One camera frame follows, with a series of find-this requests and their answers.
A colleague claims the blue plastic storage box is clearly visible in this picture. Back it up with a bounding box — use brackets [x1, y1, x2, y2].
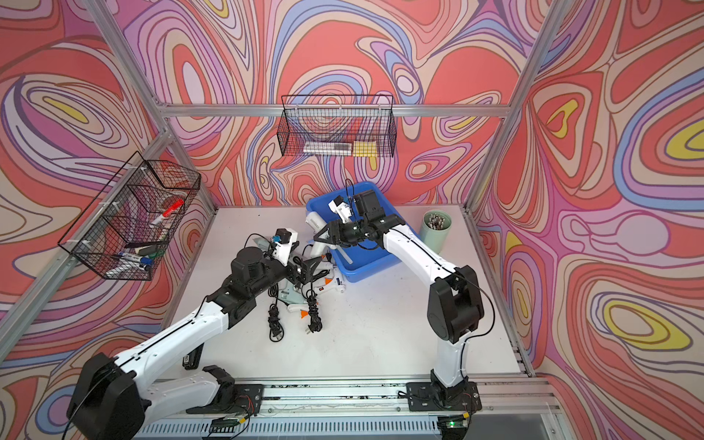
[306, 183, 414, 282]

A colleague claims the green marker pen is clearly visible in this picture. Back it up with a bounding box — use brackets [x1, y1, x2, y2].
[147, 249, 166, 260]

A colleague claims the green cylindrical holder cup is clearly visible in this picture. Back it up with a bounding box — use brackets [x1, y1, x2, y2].
[420, 210, 452, 253]

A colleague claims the yellow box in basket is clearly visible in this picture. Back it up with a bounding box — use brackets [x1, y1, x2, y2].
[352, 141, 379, 158]

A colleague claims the blue marker pen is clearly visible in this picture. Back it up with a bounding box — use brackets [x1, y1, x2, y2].
[117, 252, 153, 266]

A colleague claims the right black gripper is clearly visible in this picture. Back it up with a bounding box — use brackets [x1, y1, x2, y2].
[315, 216, 370, 246]

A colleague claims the black wire basket wall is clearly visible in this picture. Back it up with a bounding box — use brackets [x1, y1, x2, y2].
[58, 152, 202, 282]
[277, 93, 397, 158]

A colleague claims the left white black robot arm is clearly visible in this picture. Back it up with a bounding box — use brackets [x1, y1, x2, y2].
[66, 247, 323, 439]

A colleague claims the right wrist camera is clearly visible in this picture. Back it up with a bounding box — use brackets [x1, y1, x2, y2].
[328, 195, 353, 224]

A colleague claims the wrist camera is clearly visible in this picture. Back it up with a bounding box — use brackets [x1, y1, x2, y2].
[271, 227, 298, 266]
[328, 195, 353, 224]

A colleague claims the white box in basket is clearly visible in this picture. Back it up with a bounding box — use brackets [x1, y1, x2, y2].
[302, 141, 353, 156]

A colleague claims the black wire basket back wall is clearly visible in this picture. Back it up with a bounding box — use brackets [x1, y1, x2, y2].
[277, 93, 397, 158]

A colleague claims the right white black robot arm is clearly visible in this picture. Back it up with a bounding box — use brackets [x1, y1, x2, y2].
[306, 213, 485, 410]

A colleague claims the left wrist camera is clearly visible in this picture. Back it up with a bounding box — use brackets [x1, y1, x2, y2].
[271, 227, 298, 266]

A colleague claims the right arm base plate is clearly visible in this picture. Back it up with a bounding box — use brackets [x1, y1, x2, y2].
[398, 381, 483, 414]

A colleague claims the large mint glue gun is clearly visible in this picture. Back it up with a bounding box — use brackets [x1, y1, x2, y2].
[305, 212, 353, 263]

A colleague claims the black wire basket left wall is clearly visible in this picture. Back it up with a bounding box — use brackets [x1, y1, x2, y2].
[58, 152, 202, 282]

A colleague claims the white orange glue gun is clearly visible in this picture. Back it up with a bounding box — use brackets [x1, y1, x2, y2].
[304, 277, 346, 294]

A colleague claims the red marker pen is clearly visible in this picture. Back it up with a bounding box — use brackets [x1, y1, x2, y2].
[150, 199, 184, 227]

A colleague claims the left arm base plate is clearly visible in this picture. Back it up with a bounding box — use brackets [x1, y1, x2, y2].
[186, 383, 264, 415]

